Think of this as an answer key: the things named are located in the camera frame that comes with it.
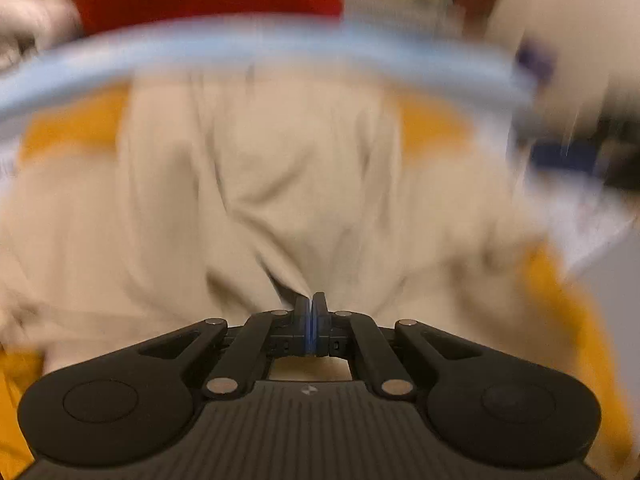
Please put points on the light blue folded sheet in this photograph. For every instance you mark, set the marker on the light blue folded sheet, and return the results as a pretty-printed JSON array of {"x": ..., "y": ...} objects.
[{"x": 250, "y": 42}]

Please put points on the white folded quilt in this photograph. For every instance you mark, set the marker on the white folded quilt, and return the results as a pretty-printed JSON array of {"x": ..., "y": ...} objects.
[{"x": 30, "y": 5}]

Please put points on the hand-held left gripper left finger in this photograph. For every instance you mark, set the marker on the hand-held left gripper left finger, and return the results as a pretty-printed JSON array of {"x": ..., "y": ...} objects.
[{"x": 304, "y": 325}]

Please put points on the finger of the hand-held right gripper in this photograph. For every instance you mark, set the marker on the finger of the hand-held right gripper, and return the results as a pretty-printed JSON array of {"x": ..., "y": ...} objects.
[{"x": 565, "y": 159}]

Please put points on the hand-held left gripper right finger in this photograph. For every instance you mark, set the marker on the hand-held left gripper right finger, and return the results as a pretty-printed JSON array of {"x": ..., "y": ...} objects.
[{"x": 320, "y": 325}]

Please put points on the beige and mustard hooded jacket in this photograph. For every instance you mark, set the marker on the beige and mustard hooded jacket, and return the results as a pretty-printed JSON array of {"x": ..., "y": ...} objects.
[{"x": 250, "y": 185}]

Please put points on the purple box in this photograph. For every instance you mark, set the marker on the purple box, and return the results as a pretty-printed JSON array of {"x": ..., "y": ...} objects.
[{"x": 537, "y": 57}]

